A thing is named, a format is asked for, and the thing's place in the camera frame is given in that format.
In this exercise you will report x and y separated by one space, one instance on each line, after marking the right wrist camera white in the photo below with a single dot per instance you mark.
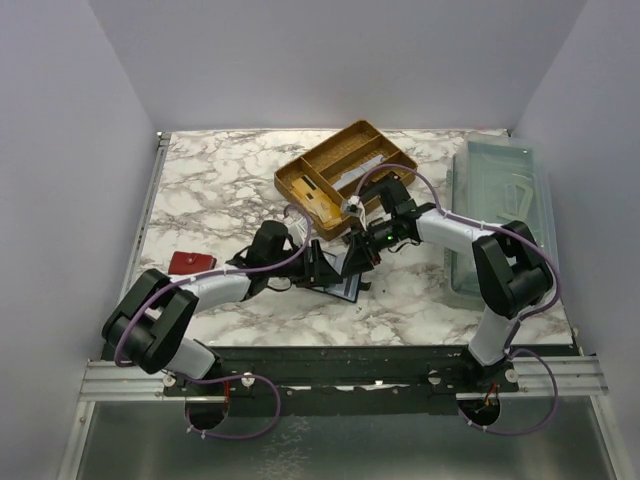
354 207

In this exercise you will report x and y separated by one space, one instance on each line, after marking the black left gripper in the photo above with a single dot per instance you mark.
314 265

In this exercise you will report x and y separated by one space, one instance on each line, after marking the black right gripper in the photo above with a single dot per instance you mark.
361 245

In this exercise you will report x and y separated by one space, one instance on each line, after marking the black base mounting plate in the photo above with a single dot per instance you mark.
343 381

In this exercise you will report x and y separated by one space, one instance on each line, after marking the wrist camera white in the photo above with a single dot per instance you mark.
297 227
354 207

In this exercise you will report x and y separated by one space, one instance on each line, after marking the brown woven organizer tray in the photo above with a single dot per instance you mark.
323 177

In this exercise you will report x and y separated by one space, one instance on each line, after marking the clear plastic storage box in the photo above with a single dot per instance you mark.
500 179

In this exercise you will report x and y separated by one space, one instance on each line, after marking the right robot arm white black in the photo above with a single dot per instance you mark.
516 278

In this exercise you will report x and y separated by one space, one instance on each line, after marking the black leather card holder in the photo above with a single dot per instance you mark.
349 288

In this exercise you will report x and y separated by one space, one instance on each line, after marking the grey cards in tray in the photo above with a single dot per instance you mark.
356 172

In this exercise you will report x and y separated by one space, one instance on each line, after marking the yellow cards in tray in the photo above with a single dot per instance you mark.
316 202

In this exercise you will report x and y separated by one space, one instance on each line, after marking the red leather card holder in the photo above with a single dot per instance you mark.
188 263

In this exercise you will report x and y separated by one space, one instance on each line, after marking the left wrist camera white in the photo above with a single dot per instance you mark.
297 227

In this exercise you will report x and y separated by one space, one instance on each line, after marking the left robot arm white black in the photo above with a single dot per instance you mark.
148 326

